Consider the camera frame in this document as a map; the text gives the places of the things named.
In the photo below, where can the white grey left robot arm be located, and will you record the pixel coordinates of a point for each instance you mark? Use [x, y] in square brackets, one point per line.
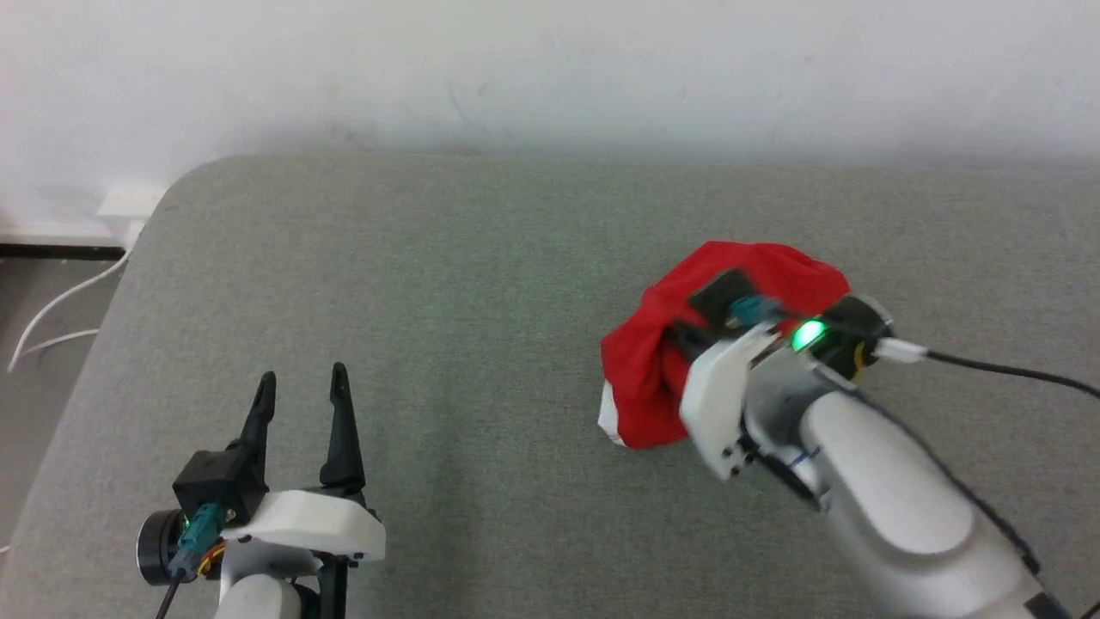
[258, 599]

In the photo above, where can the grey fabric sofa cushion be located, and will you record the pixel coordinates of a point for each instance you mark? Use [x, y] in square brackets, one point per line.
[430, 301]

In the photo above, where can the red and white garment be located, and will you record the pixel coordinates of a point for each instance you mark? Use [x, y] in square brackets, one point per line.
[644, 387]

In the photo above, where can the dark baseboard strip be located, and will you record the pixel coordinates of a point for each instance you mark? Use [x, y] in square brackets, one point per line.
[51, 251]

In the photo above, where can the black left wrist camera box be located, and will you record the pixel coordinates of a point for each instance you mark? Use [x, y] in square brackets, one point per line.
[215, 481]

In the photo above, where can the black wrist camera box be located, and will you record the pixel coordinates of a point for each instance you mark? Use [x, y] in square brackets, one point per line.
[726, 297]
[215, 481]

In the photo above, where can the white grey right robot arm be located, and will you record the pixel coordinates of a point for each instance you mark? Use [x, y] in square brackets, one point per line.
[894, 507]

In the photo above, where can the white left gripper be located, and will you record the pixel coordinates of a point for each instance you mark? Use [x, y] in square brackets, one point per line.
[305, 524]

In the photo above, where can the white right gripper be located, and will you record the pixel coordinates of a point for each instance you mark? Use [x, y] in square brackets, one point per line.
[718, 400]

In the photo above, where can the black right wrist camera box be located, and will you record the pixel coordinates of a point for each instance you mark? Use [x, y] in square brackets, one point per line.
[726, 297]

